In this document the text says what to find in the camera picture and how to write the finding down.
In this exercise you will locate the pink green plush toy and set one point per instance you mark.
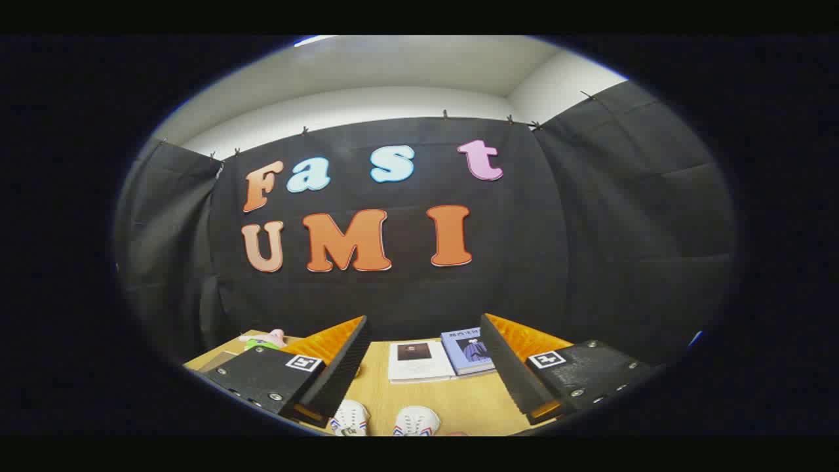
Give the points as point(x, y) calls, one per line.
point(272, 338)

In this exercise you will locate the white book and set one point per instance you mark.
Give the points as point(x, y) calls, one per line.
point(419, 368)

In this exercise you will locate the white striped shoe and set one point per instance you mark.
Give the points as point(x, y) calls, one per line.
point(416, 421)
point(349, 418)

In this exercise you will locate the blue book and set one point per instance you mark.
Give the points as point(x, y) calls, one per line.
point(468, 351)

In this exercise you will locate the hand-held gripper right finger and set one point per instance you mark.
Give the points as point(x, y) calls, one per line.
point(508, 370)

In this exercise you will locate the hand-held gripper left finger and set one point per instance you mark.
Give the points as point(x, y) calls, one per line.
point(341, 373)

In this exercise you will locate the black backdrop cloth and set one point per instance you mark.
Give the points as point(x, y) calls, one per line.
point(524, 262)

